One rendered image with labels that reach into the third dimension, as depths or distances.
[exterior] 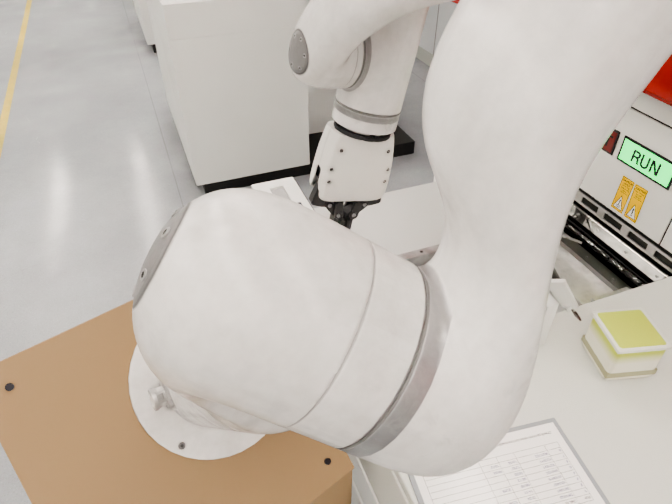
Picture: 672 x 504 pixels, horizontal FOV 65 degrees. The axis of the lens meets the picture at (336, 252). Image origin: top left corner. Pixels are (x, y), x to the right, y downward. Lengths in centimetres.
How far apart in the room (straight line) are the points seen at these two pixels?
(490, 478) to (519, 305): 44
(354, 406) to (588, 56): 19
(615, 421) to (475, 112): 61
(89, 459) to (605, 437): 61
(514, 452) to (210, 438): 37
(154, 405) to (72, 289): 196
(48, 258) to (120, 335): 213
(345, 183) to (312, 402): 46
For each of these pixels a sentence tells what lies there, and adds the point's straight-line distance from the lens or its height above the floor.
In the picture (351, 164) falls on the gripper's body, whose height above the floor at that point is 122.
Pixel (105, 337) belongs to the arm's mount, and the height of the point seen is 112.
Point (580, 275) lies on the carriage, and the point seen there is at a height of 88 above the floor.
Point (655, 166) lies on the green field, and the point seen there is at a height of 110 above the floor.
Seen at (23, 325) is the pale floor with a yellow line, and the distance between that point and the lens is 248.
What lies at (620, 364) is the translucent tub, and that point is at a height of 100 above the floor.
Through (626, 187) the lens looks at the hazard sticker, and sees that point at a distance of 113.
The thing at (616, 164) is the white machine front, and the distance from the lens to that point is 114.
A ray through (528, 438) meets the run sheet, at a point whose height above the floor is 97.
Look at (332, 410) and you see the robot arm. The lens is 28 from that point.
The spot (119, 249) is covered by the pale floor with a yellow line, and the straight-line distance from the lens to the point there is 270.
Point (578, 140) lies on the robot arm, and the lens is 27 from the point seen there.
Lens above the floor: 157
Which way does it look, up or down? 39 degrees down
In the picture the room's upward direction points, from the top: straight up
